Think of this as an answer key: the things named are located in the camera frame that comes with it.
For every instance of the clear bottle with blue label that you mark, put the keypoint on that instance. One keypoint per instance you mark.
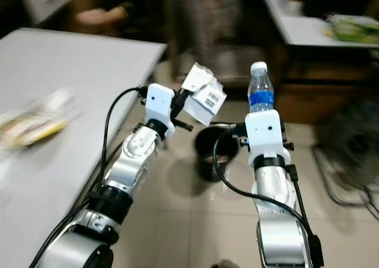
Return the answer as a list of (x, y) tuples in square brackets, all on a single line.
[(260, 96)]

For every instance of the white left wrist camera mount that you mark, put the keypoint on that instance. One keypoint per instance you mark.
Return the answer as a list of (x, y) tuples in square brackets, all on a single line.
[(160, 102)]

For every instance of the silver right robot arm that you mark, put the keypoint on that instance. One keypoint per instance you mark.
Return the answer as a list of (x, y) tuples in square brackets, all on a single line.
[(278, 191)]

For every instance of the small white cardboard box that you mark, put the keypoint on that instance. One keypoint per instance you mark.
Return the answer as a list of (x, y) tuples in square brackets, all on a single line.
[(210, 102)]

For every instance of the green plastic bag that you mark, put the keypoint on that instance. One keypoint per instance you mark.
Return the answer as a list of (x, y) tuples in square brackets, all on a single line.
[(355, 29)]

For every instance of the white cabinet panel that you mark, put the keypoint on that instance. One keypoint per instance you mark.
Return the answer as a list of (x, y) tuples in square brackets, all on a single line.
[(47, 1)]

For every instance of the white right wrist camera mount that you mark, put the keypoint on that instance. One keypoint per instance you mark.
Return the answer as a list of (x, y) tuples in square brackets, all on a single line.
[(266, 131)]

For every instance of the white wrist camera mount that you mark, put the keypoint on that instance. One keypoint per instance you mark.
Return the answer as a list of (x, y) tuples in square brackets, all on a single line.
[(160, 102), (266, 131)]

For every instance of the black round rubbish bin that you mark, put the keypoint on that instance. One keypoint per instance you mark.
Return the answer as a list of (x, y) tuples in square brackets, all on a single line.
[(204, 164)]

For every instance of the large white folding table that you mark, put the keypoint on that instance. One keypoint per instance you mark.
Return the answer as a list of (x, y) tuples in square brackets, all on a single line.
[(83, 60)]

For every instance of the yellow white food wrapper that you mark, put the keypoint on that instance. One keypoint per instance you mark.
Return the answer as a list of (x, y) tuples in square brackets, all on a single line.
[(35, 133)]

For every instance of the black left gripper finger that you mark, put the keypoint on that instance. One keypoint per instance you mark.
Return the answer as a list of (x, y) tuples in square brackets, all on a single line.
[(185, 125)]

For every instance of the seated person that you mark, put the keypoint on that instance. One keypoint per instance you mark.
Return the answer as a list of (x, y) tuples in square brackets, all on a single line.
[(100, 16)]

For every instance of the white paper trash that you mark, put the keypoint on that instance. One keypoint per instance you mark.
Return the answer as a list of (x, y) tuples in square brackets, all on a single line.
[(222, 159)]

